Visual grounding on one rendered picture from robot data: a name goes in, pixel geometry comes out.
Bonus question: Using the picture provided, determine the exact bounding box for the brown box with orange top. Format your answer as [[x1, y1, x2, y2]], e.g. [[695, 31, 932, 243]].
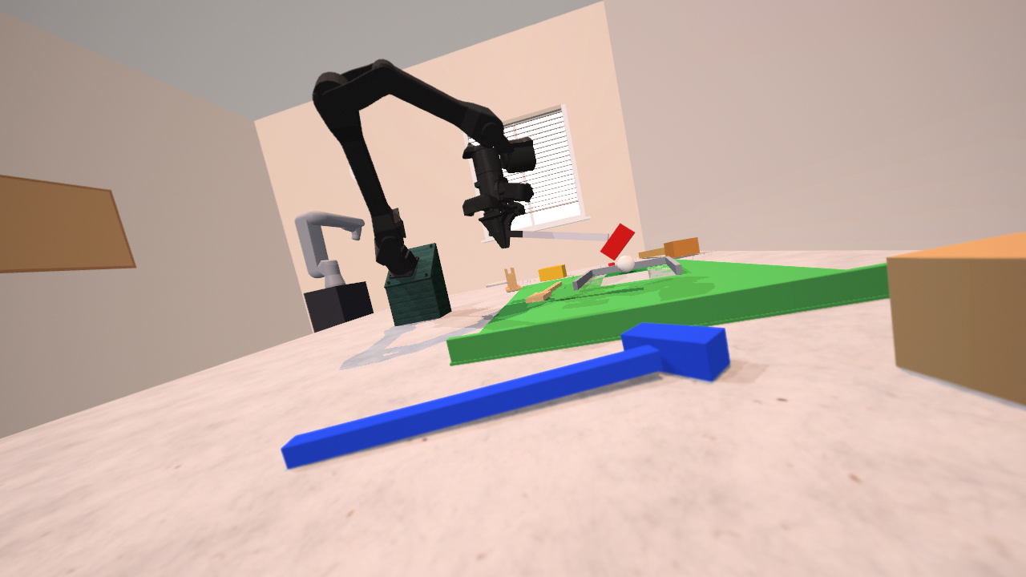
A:
[[887, 232, 1026, 406]]

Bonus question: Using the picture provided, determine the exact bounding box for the orange block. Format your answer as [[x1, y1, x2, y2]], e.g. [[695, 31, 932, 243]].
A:
[[538, 264, 567, 282]]

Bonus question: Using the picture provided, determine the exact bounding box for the green flat mat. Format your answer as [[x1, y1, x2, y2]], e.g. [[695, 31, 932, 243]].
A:
[[450, 259, 890, 366]]

